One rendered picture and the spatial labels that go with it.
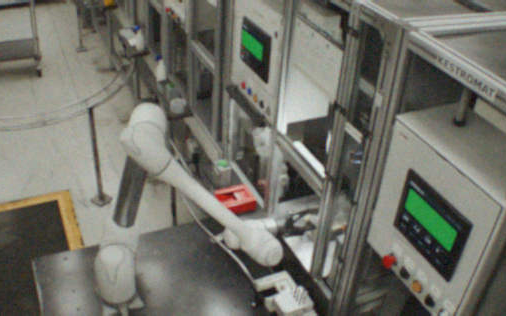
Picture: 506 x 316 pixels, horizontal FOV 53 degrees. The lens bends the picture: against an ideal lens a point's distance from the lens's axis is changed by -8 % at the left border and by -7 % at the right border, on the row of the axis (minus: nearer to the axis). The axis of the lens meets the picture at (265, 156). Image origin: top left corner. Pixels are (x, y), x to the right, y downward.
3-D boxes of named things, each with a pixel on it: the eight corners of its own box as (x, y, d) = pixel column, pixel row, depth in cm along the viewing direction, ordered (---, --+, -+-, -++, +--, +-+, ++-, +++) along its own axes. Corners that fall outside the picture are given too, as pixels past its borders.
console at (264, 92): (225, 82, 246) (230, -14, 220) (281, 73, 257) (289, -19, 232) (266, 127, 216) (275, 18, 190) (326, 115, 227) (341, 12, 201)
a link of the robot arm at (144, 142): (173, 162, 184) (174, 140, 195) (135, 129, 175) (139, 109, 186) (147, 183, 188) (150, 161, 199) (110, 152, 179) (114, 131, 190)
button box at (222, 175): (213, 181, 259) (213, 160, 253) (228, 177, 263) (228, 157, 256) (219, 190, 254) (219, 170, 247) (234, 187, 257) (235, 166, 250)
